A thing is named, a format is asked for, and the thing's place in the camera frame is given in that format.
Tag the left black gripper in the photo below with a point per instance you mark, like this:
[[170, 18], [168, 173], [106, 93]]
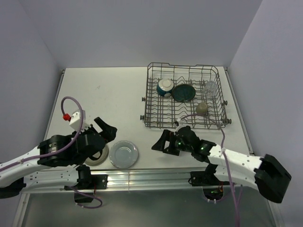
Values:
[[109, 131]]

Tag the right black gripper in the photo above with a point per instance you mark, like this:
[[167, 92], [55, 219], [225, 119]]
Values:
[[170, 136]]

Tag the olive ceramic mug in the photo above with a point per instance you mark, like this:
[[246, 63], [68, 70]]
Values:
[[202, 108]]

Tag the teal ceramic plate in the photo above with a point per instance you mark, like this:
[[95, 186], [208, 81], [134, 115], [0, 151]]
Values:
[[183, 93]]

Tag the grey wire dish rack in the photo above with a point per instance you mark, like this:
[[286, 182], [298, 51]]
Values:
[[162, 112]]

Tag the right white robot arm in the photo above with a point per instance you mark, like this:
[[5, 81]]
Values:
[[264, 174]]

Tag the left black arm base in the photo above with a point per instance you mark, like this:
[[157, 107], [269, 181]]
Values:
[[85, 193]]

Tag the aluminium mounting rail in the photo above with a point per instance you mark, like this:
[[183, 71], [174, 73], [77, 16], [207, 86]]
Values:
[[118, 180]]

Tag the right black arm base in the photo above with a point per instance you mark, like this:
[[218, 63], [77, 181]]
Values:
[[213, 189]]

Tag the teal white ceramic bowl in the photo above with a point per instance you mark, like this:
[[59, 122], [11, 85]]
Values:
[[164, 87]]

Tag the beige ceramic plate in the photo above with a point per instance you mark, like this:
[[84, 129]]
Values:
[[99, 158]]

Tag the clear glass tumbler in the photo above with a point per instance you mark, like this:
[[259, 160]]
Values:
[[210, 88]]

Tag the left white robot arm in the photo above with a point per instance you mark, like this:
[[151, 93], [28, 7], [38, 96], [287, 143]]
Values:
[[57, 161]]

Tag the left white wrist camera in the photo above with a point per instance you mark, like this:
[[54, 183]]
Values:
[[75, 120]]

